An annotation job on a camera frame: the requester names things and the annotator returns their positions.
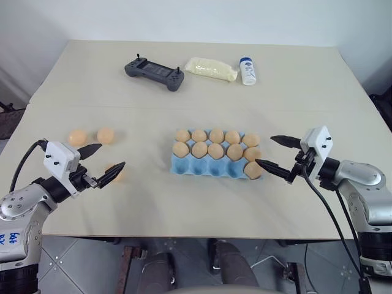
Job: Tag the pale yellow plastic bag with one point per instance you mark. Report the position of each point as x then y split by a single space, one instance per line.
211 69

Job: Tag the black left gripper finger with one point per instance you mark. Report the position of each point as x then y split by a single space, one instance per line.
90 150
111 174

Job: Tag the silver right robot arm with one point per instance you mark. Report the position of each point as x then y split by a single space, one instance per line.
364 190

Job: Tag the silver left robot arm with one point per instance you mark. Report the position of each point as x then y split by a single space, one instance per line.
18 211

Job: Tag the grey handheld game controller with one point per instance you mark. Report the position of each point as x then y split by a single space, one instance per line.
154 73

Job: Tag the dark rounded shape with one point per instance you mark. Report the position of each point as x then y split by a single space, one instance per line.
159 269
234 266

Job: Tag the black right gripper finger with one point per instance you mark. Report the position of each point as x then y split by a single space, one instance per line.
286 141
274 169

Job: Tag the rusty metal frame bar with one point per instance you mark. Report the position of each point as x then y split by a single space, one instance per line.
295 277
126 269

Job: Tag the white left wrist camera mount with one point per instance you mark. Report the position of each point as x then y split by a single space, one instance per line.
60 159

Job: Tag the blue egg tray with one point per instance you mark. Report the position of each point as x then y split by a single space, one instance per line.
203 168

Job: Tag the white bottle with blue cap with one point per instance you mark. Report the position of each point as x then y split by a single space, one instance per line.
247 72

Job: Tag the dark background object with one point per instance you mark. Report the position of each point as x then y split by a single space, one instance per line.
382 105

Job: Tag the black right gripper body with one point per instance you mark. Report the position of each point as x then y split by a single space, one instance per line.
303 163

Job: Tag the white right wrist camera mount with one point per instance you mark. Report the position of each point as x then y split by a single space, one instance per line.
319 146

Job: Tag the dark woven chair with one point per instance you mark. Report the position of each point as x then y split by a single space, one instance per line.
7 119

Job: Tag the tan egg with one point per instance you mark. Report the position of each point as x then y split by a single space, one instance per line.
235 152
217 151
199 150
199 135
77 137
252 153
183 135
180 150
216 135
253 171
106 135
232 137
251 140
120 176

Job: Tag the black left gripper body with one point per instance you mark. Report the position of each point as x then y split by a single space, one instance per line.
82 180

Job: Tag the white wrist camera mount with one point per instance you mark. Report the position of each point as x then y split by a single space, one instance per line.
319 146
60 159

